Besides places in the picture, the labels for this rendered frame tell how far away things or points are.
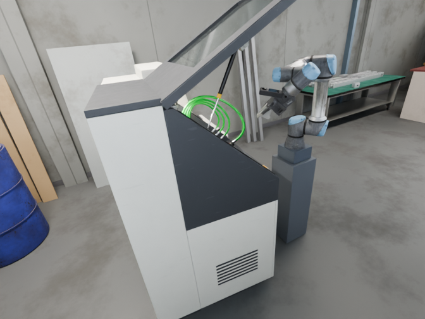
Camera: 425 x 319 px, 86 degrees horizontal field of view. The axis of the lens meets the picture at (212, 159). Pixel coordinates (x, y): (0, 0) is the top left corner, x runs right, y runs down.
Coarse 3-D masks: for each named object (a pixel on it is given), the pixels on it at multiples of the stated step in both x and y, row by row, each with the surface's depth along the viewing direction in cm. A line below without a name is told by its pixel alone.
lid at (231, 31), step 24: (240, 0) 142; (264, 0) 112; (288, 0) 89; (216, 24) 143; (240, 24) 107; (264, 24) 90; (192, 48) 134; (216, 48) 94; (240, 48) 93; (168, 72) 117; (192, 72) 90; (168, 96) 88
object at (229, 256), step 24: (240, 216) 132; (264, 216) 140; (192, 240) 126; (216, 240) 133; (240, 240) 141; (264, 240) 149; (216, 264) 142; (240, 264) 150; (264, 264) 161; (216, 288) 152; (240, 288) 162
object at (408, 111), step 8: (416, 72) 408; (424, 72) 398; (416, 80) 411; (424, 80) 401; (416, 88) 414; (424, 88) 404; (408, 96) 429; (416, 96) 418; (424, 96) 407; (408, 104) 432; (416, 104) 421; (424, 104) 410; (408, 112) 436; (416, 112) 424; (424, 112) 413; (416, 120) 428; (424, 120) 417
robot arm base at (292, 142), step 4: (288, 136) 173; (292, 136) 169; (300, 136) 168; (288, 140) 173; (292, 140) 170; (296, 140) 169; (300, 140) 169; (288, 144) 173; (292, 144) 171; (296, 144) 170; (300, 144) 170; (304, 144) 172; (288, 148) 174; (292, 148) 172; (296, 148) 171; (300, 148) 171
